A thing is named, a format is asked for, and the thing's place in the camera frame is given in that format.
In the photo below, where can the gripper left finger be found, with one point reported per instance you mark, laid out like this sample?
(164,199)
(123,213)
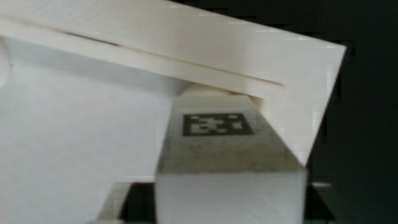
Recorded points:
(128,206)

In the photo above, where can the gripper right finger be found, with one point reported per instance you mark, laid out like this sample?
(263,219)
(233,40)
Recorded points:
(324,211)

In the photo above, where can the white leg with tag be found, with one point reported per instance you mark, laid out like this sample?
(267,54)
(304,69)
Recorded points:
(230,177)

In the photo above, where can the white square tabletop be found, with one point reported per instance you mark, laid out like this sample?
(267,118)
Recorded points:
(100,59)

